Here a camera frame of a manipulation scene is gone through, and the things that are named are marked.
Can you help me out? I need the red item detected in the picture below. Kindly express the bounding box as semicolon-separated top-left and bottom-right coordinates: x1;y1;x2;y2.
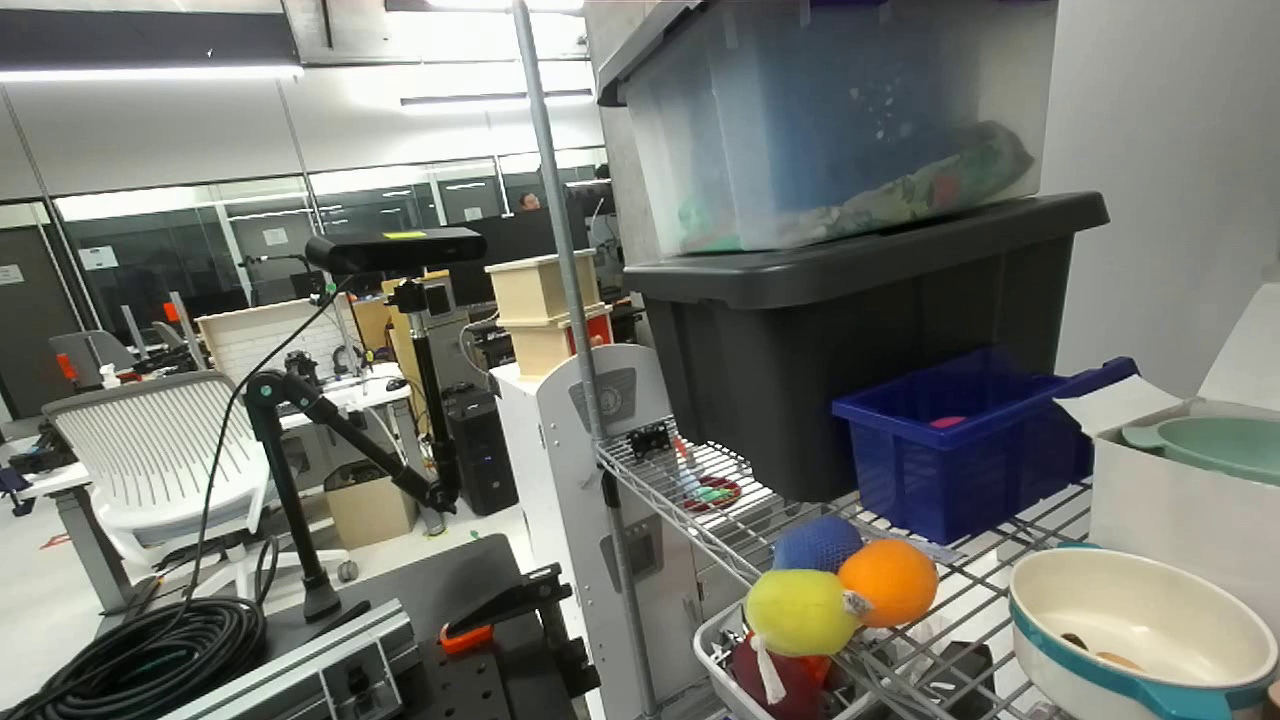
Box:
728;635;836;720

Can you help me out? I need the dark grey storage tote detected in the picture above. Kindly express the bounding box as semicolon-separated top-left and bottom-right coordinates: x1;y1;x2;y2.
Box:
619;189;1110;508

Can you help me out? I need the blue fuzzy ball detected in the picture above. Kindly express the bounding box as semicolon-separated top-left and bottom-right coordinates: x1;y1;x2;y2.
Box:
767;513;863;577

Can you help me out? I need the blue plastic bin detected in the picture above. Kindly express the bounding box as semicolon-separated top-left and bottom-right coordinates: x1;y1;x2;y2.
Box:
833;349;1139;548

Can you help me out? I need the cream bowl with teal trim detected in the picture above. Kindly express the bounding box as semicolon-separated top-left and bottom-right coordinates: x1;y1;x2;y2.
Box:
1006;544;1280;720

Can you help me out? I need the coiled black cable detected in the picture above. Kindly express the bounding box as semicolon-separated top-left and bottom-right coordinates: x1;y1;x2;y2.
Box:
0;591;276;720

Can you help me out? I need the wire basket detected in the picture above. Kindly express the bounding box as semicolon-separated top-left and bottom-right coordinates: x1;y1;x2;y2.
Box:
686;594;1031;720

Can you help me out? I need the black stereo camera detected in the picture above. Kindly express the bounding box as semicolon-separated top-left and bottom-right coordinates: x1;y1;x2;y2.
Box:
299;225;491;287

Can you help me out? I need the black computer tower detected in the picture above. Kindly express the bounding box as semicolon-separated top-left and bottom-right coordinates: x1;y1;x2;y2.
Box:
445;382;519;514

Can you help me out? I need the black articulated camera stand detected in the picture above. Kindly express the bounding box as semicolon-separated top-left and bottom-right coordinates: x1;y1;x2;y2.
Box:
237;270;462;626

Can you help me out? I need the rainbow coloured toy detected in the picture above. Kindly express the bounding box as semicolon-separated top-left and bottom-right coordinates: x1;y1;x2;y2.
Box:
673;472;745;514

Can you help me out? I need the metal wire shelf rack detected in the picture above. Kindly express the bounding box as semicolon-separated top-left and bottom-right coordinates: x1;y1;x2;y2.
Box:
509;0;1110;720

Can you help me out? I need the orange fuzzy ball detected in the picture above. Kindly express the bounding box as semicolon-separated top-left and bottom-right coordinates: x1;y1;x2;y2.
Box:
836;535;939;633

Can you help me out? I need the orange handled black clamp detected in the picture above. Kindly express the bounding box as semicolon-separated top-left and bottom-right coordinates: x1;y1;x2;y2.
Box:
437;560;576;663

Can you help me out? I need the beige wooden stand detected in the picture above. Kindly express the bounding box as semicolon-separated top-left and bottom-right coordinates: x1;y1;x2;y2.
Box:
481;248;605;382

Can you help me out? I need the yellow fuzzy ball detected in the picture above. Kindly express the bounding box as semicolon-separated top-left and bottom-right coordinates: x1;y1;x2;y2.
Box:
739;569;867;661

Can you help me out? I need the clear plastic storage bin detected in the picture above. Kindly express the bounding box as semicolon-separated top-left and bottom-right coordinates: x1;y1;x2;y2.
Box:
591;0;1062;261

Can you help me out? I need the aluminium extrusion rail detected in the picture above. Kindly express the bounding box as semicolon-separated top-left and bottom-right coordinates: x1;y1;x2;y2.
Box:
156;594;418;720

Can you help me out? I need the white pedestal panel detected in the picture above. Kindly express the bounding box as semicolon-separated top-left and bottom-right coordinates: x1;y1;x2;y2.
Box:
491;341;751;720

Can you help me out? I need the small cardboard box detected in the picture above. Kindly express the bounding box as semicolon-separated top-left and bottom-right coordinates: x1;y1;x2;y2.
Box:
320;461;418;551

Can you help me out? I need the white mesh office chair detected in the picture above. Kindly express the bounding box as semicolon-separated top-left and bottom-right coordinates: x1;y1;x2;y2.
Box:
34;368;276;617

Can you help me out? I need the light-green bowl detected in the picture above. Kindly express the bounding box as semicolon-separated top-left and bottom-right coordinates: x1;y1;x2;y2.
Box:
1115;413;1280;487

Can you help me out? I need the white open box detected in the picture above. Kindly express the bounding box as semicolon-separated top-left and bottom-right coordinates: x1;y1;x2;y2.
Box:
1050;274;1280;641

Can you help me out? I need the black perforated table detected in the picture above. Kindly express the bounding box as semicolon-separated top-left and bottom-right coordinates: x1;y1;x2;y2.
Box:
254;533;606;720

